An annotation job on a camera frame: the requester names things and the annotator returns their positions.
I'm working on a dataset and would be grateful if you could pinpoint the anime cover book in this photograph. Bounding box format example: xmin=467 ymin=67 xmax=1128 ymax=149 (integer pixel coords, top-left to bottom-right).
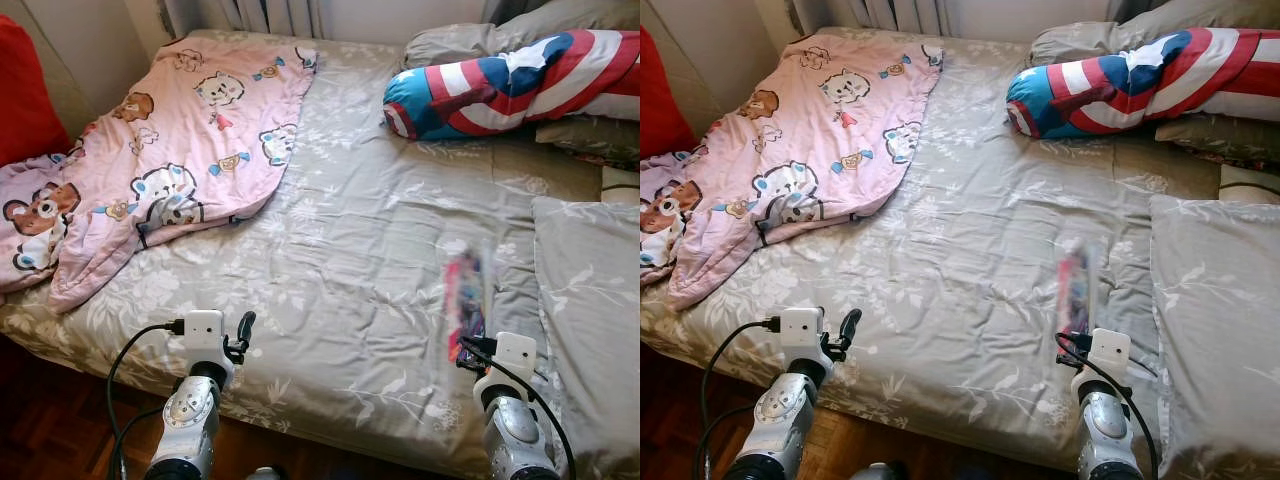
xmin=1055 ymin=238 xmax=1106 ymax=341
xmin=443 ymin=240 xmax=493 ymax=366

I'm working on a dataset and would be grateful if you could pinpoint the bed with grey floral sheet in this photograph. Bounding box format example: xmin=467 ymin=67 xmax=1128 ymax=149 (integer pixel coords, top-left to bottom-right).
xmin=640 ymin=25 xmax=1280 ymax=480
xmin=0 ymin=28 xmax=641 ymax=480

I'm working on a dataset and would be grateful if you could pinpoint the large grey floral pillow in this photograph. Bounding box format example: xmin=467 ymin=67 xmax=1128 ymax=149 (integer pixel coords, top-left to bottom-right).
xmin=1148 ymin=193 xmax=1280 ymax=480
xmin=530 ymin=195 xmax=641 ymax=480

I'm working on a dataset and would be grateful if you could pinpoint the pink cartoon bear blanket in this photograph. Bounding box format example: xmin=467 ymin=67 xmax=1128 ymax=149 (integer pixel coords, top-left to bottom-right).
xmin=640 ymin=33 xmax=943 ymax=313
xmin=0 ymin=37 xmax=319 ymax=314

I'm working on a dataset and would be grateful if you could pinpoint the white flat box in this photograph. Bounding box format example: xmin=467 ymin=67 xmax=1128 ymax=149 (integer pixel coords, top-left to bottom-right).
xmin=600 ymin=165 xmax=641 ymax=206
xmin=1218 ymin=163 xmax=1280 ymax=206

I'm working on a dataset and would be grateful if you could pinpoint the dark grey floral pillow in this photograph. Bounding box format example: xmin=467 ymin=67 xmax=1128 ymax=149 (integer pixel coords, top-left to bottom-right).
xmin=1155 ymin=113 xmax=1280 ymax=169
xmin=535 ymin=115 xmax=641 ymax=166

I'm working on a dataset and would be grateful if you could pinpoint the red white blue bolster pillow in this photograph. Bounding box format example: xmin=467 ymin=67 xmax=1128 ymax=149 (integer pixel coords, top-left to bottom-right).
xmin=1005 ymin=27 xmax=1280 ymax=139
xmin=382 ymin=28 xmax=641 ymax=141

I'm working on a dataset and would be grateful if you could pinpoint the large red cushion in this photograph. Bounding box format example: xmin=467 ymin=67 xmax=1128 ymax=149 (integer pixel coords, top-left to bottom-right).
xmin=640 ymin=25 xmax=699 ymax=161
xmin=0 ymin=15 xmax=71 ymax=169

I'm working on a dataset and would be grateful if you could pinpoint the plain grey pillow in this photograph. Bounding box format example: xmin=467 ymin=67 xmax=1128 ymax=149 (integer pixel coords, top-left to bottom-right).
xmin=403 ymin=0 xmax=641 ymax=69
xmin=1030 ymin=0 xmax=1280 ymax=66

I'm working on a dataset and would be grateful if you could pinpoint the grey curtain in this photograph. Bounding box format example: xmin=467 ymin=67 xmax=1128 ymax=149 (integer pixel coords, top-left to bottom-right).
xmin=165 ymin=0 xmax=326 ymax=39
xmin=795 ymin=0 xmax=951 ymax=36

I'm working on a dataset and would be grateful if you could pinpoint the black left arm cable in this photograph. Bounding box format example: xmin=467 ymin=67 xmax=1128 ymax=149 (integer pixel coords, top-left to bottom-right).
xmin=105 ymin=318 xmax=187 ymax=480
xmin=692 ymin=315 xmax=783 ymax=480

